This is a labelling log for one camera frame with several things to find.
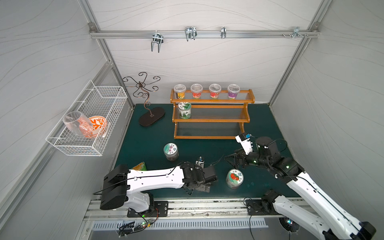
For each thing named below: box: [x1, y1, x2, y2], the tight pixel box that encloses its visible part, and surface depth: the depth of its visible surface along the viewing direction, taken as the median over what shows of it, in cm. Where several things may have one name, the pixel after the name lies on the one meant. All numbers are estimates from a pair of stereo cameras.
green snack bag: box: [131, 161, 147, 171], surface depth 87 cm
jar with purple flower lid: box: [163, 142, 179, 162], surface depth 88 cm
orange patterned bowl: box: [85, 115, 108, 138], surface depth 68 cm
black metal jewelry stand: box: [122, 72, 165, 127], surface depth 95 cm
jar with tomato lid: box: [226, 168, 244, 190], surface depth 78 cm
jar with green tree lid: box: [178, 101, 192, 120], surface depth 90 cm
